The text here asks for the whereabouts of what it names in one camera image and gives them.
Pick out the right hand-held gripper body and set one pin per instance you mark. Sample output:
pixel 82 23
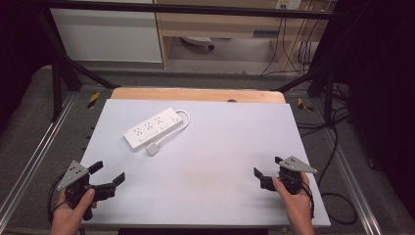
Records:
pixel 291 178

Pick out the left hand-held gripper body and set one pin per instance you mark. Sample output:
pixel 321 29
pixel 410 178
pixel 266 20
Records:
pixel 73 175

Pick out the person's right hand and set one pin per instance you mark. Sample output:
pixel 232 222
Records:
pixel 294 205

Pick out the person's left hand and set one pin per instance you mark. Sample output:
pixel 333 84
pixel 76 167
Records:
pixel 69 216

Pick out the white flat plug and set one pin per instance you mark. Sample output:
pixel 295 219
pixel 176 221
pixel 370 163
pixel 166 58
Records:
pixel 152 149

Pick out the yellow black floor tape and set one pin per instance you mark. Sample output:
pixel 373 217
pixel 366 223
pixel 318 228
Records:
pixel 303 105
pixel 93 100

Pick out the white power strip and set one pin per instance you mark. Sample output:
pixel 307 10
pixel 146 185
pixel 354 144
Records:
pixel 153 129

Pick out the wooden table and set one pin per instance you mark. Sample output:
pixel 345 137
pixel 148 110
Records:
pixel 195 95

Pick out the black curtain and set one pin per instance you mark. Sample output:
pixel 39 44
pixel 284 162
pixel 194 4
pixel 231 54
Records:
pixel 381 81
pixel 19 49

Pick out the white cabinet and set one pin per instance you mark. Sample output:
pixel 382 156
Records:
pixel 107 36

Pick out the grey power strip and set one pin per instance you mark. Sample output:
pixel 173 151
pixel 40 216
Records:
pixel 196 40

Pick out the wooden desk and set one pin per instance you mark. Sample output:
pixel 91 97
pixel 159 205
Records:
pixel 225 24

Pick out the aluminium floor rail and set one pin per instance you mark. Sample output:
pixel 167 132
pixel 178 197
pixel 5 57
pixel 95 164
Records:
pixel 354 189
pixel 39 153

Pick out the white wall outlet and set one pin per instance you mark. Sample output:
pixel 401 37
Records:
pixel 288 4

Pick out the black metal frame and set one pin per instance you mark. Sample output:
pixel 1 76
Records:
pixel 182 8

